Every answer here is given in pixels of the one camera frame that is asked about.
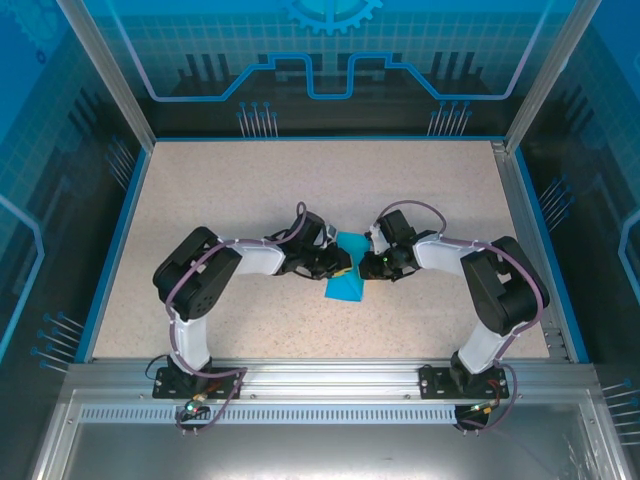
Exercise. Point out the aluminium mounting rail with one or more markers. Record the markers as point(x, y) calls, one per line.
point(325, 372)

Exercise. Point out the metal tray frame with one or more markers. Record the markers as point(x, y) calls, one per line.
point(320, 455)

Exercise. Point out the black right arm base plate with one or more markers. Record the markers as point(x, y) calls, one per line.
point(432, 382)

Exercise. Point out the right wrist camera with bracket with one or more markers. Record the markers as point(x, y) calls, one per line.
point(377, 240)

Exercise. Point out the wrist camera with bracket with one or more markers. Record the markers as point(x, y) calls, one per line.
point(377, 240)
point(332, 234)

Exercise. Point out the aluminium frame post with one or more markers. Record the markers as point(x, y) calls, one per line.
point(545, 85)
point(114, 85)

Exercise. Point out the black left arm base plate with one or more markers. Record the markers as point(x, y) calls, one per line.
point(165, 387)

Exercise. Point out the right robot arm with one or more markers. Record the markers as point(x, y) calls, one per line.
point(505, 295)

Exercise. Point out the blue paper sheet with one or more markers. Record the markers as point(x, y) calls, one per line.
point(345, 292)

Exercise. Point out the aluminium side rail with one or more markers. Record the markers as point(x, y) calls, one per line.
point(515, 200)

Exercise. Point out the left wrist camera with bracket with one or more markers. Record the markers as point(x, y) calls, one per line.
point(332, 234)

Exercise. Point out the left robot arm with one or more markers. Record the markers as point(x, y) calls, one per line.
point(200, 295)

